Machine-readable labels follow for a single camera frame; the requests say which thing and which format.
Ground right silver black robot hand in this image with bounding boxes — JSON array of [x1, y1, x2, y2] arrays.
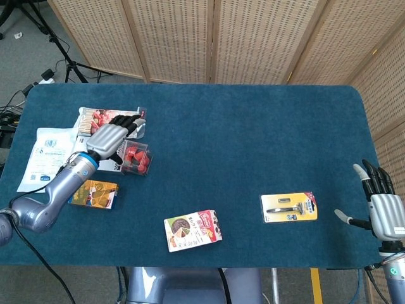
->
[[334, 158, 405, 243]]

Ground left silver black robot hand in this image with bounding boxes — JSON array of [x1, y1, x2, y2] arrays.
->
[[85, 113, 147, 166]]

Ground transparent box red black items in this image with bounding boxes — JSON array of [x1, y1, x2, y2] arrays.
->
[[120, 139, 154, 177]]

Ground white earbuds box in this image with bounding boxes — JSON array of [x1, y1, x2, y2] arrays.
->
[[69, 135, 130, 174]]

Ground yellow blue card box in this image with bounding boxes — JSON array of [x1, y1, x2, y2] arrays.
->
[[66, 179, 120, 210]]

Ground white red biscuit box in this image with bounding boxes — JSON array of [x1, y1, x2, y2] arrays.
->
[[163, 209, 223, 253]]

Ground bamboo skewer packet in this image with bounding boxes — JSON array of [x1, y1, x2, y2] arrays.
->
[[73, 106, 148, 139]]

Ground white plastic pouch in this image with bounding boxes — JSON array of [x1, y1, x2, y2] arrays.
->
[[16, 127, 78, 193]]

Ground black tripod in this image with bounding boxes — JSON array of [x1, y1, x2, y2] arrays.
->
[[24, 0, 114, 84], [0, 0, 49, 41]]

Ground white power adapter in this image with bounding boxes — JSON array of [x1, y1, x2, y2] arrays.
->
[[37, 68, 57, 85]]

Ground yellow razor blister pack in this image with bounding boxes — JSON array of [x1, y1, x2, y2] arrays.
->
[[259, 191, 319, 225]]

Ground blue felt table cloth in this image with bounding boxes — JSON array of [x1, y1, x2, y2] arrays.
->
[[0, 82, 383, 270]]

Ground wicker folding screen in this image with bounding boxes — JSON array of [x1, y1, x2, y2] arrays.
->
[[47, 0, 405, 304]]

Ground metal table leg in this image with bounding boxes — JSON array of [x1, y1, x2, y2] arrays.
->
[[271, 268, 280, 304]]

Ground grey robot torso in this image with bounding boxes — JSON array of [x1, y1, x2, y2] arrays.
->
[[125, 266, 264, 304]]

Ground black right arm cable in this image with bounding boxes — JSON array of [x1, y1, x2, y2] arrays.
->
[[363, 261, 390, 304]]

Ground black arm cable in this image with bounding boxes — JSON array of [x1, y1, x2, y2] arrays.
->
[[363, 261, 390, 304], [0, 151, 77, 304]]

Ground black floor cable bundle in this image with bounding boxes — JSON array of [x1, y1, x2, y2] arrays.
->
[[0, 82, 36, 149]]

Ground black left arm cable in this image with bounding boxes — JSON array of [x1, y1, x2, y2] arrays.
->
[[0, 151, 77, 304]]

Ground blue cable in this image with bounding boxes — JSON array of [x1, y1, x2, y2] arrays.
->
[[116, 267, 125, 304]]

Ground black torso cable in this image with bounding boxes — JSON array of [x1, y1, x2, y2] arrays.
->
[[217, 268, 230, 304]]

